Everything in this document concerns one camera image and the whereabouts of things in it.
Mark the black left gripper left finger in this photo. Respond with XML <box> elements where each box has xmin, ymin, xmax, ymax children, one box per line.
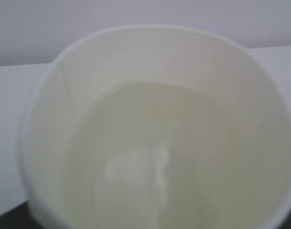
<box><xmin>0</xmin><ymin>202</ymin><xmax>39</xmax><ymax>229</ymax></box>

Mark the white paper cup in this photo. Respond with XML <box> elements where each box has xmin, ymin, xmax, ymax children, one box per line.
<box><xmin>18</xmin><ymin>25</ymin><xmax>291</xmax><ymax>229</ymax></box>

